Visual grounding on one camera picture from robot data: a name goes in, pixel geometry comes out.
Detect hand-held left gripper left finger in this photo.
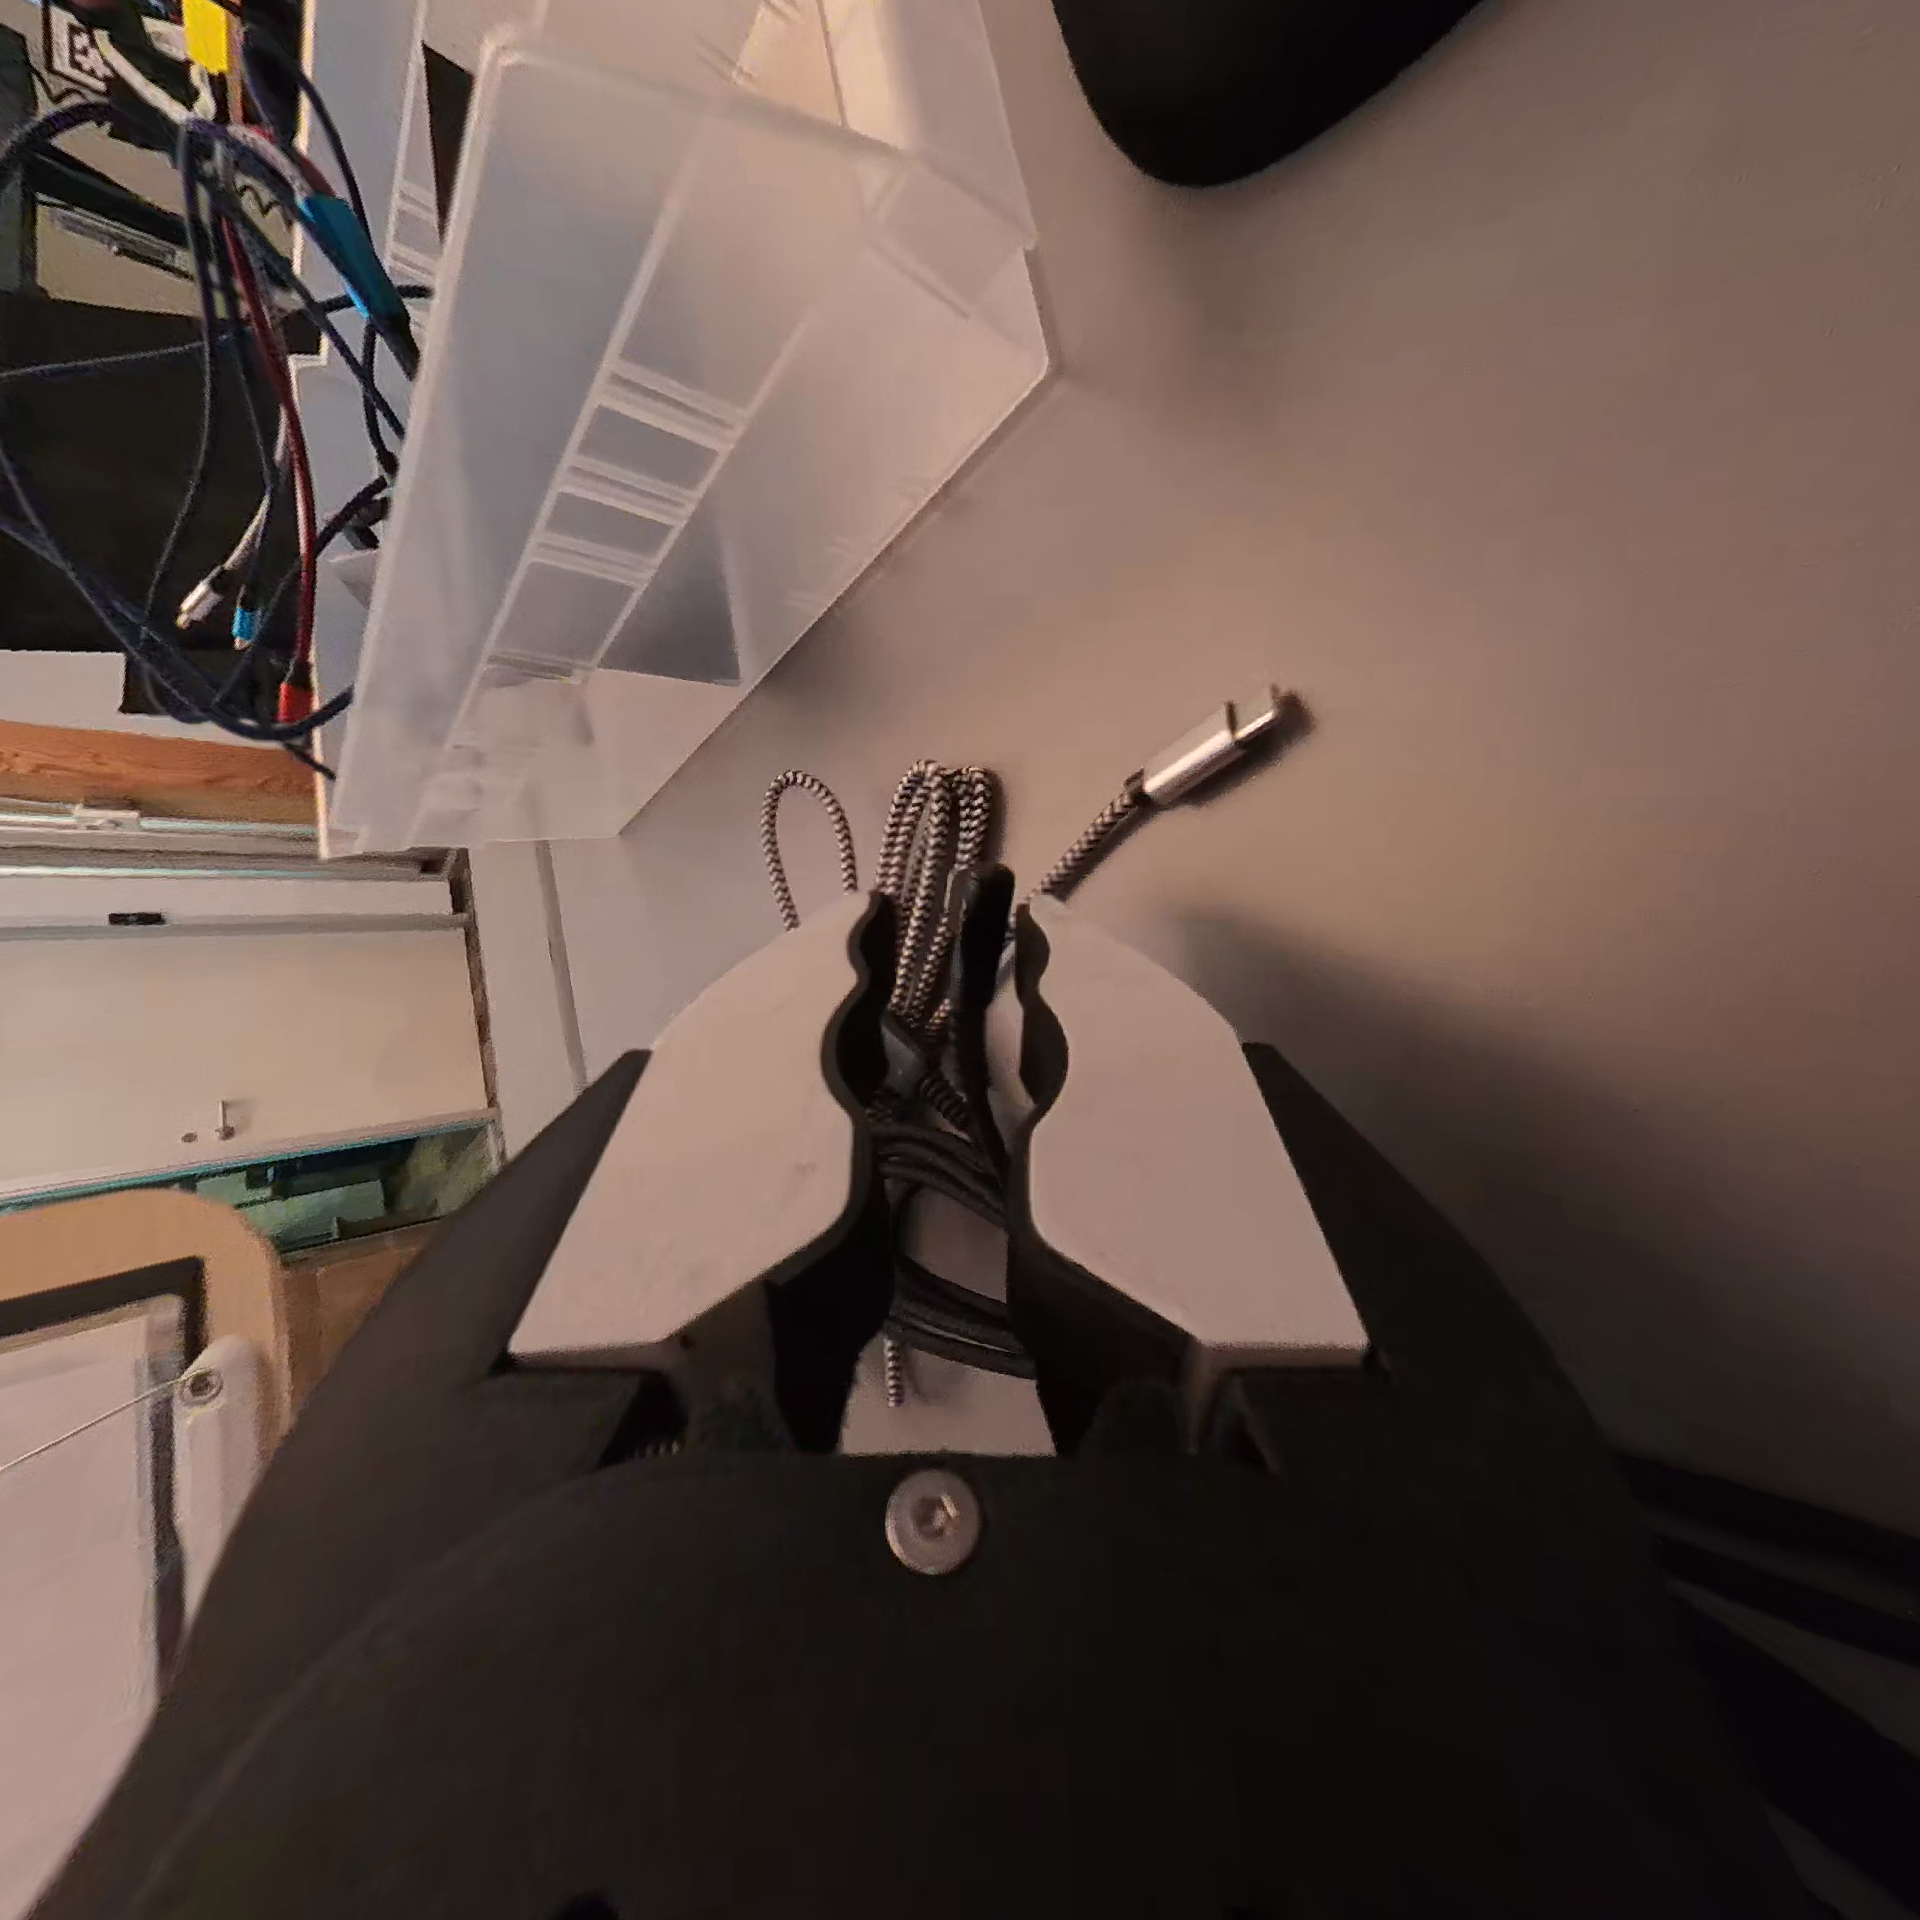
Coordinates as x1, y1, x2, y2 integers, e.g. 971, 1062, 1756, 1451
507, 892, 906, 1377

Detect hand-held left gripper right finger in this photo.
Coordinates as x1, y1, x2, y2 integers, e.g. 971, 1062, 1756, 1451
1008, 893, 1373, 1392

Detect grey white braided cable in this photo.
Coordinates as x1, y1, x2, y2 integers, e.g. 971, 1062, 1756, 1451
761, 683, 1307, 1412

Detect dark grey braided cable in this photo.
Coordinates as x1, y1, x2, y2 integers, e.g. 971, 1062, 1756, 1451
172, 449, 302, 636

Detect clear plastic bin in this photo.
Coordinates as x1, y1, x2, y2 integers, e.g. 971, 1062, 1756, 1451
320, 0, 1057, 860

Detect blue braided cable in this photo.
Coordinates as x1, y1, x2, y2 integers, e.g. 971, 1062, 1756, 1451
0, 89, 437, 782

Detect white cabinet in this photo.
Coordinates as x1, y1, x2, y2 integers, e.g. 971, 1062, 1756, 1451
0, 839, 506, 1208

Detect framed marker tag sign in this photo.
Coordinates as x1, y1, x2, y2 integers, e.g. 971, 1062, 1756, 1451
41, 0, 196, 96

